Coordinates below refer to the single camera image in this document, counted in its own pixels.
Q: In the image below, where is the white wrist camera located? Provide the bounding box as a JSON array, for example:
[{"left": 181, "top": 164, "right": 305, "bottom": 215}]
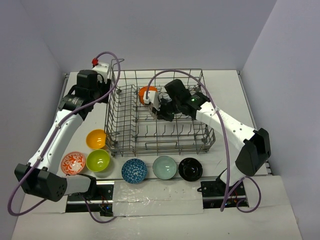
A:
[
  {"left": 143, "top": 90, "right": 160, "bottom": 111},
  {"left": 91, "top": 58, "right": 111, "bottom": 80}
]

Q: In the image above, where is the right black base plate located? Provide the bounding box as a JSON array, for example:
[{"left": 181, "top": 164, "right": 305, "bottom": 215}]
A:
[{"left": 197, "top": 180, "right": 249, "bottom": 209}]

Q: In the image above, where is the light teal bowl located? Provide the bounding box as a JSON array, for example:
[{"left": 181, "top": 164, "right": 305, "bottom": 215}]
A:
[{"left": 152, "top": 156, "right": 177, "bottom": 180}]

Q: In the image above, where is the orange white patterned bowl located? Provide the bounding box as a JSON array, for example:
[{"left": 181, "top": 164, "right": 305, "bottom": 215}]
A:
[{"left": 60, "top": 151, "right": 86, "bottom": 176}]

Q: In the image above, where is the grey wire dish rack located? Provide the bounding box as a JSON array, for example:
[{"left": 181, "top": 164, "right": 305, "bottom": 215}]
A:
[{"left": 104, "top": 63, "right": 216, "bottom": 157}]

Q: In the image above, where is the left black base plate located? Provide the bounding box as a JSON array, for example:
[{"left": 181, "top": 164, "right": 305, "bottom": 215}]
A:
[{"left": 65, "top": 181, "right": 114, "bottom": 217}]

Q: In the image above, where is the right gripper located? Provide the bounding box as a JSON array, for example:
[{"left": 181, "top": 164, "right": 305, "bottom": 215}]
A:
[{"left": 152, "top": 96, "right": 181, "bottom": 122}]

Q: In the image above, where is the blue floral bowl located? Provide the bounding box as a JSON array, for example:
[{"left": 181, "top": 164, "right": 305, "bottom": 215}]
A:
[{"left": 158, "top": 86, "right": 172, "bottom": 101}]

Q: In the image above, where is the yellow-orange bowl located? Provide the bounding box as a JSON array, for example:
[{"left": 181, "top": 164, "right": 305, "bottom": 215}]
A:
[{"left": 85, "top": 129, "right": 106, "bottom": 150}]

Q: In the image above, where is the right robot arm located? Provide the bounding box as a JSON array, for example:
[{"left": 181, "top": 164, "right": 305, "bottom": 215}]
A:
[{"left": 160, "top": 79, "right": 271, "bottom": 196}]

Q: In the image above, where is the black glossy bowl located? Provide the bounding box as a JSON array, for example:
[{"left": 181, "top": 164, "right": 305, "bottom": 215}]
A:
[{"left": 178, "top": 157, "right": 203, "bottom": 182}]

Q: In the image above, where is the orange bowl white inside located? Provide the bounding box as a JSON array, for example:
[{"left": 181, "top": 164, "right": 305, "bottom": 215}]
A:
[{"left": 138, "top": 86, "right": 158, "bottom": 106}]

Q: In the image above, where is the grey patterned bowl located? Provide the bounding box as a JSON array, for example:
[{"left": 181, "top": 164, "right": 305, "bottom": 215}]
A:
[{"left": 148, "top": 104, "right": 158, "bottom": 120}]

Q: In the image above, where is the lime green bowl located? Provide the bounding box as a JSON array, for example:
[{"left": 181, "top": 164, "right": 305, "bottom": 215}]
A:
[{"left": 86, "top": 149, "right": 110, "bottom": 172}]

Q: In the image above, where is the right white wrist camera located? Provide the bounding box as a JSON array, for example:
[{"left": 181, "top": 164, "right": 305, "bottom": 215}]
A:
[{"left": 143, "top": 90, "right": 160, "bottom": 111}]

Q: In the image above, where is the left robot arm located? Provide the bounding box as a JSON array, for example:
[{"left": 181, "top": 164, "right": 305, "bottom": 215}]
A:
[{"left": 14, "top": 66, "right": 112, "bottom": 202}]

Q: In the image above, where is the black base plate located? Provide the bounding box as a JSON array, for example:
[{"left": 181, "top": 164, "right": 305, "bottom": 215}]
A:
[
  {"left": 197, "top": 180, "right": 249, "bottom": 209},
  {"left": 65, "top": 181, "right": 114, "bottom": 217}
]

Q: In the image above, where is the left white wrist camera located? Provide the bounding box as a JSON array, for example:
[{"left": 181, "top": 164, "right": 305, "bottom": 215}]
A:
[{"left": 91, "top": 58, "right": 111, "bottom": 80}]

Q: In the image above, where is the blue triangle pattern bowl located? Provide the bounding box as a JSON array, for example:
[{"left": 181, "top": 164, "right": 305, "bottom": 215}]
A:
[{"left": 121, "top": 158, "right": 148, "bottom": 184}]

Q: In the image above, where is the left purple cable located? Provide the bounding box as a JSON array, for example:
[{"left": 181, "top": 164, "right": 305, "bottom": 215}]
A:
[{"left": 7, "top": 51, "right": 125, "bottom": 223}]

